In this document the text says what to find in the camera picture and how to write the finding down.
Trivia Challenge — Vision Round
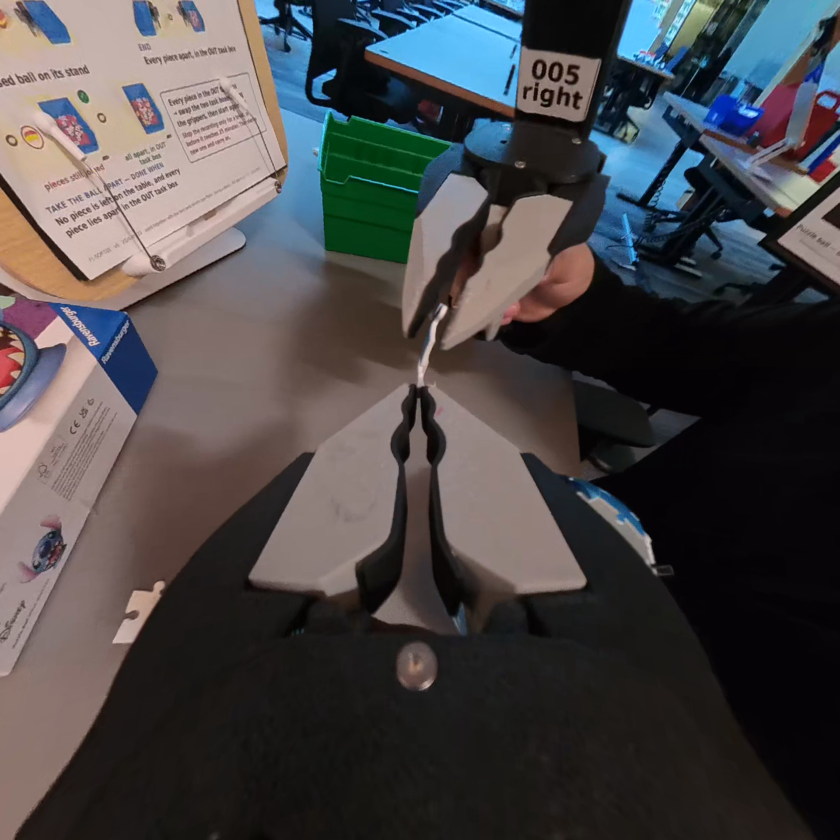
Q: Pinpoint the background desk with black legs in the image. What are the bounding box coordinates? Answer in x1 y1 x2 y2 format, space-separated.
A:
637 92 840 263

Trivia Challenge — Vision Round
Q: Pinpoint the green plastic bin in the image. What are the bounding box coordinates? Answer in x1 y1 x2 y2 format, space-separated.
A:
319 112 455 265

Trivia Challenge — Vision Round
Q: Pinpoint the printed instruction sheet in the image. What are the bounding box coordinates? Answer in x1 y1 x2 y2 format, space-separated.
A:
0 0 287 280

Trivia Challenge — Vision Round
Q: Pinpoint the blue puzzle ball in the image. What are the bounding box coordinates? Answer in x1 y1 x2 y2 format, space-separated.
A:
567 478 657 573

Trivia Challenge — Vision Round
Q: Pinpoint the person's right forearm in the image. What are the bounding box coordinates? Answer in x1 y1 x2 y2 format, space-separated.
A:
500 249 840 427

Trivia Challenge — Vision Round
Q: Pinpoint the person's right hand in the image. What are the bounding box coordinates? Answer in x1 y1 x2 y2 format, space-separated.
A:
502 246 596 324

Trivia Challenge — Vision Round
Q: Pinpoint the white and blue puzzle box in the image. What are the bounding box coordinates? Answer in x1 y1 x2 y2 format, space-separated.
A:
0 295 158 677

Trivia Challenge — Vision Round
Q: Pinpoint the small blue bin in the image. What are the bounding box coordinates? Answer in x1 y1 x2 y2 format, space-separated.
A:
705 95 765 135

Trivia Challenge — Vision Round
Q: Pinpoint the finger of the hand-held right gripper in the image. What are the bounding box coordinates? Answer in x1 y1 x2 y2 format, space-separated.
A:
402 174 491 340
441 196 576 350

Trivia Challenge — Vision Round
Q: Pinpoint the grey background table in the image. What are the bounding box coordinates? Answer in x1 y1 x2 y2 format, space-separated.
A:
364 3 526 119

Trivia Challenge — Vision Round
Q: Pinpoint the white puzzle piece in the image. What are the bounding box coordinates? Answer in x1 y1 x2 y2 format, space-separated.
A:
413 303 452 389
113 581 166 644

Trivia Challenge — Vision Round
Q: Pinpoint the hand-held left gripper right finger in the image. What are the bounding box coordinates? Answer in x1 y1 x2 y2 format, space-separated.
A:
420 386 587 631

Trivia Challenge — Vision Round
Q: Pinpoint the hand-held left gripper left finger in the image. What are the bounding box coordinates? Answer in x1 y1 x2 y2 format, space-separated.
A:
248 384 421 614

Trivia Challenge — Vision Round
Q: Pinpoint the framed instruction sign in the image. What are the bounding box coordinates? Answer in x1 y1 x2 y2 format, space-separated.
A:
761 190 840 290

